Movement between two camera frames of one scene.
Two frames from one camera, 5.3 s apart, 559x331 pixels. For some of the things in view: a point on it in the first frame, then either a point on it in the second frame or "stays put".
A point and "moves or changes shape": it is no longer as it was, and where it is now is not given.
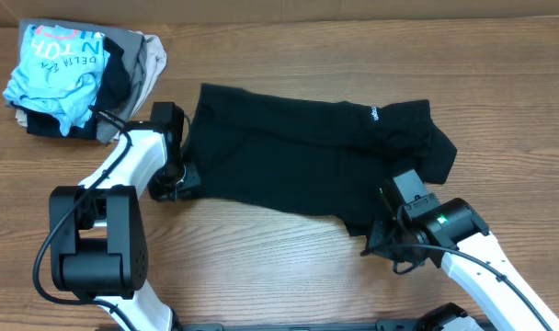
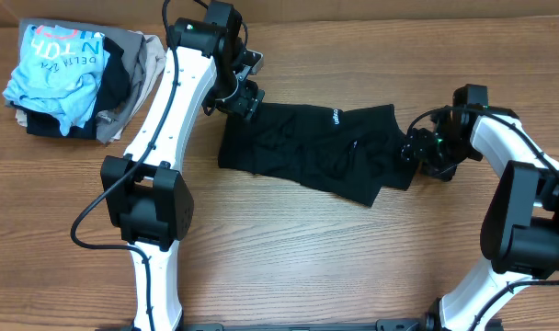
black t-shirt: [329, 158] moves or changes shape
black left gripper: [160, 191] to [247, 102]
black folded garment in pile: [114, 94] stays put
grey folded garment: [133, 45] stays put
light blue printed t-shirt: [61, 70] stays put
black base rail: [385, 325] stays put
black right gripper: [378, 240] to [415, 144]
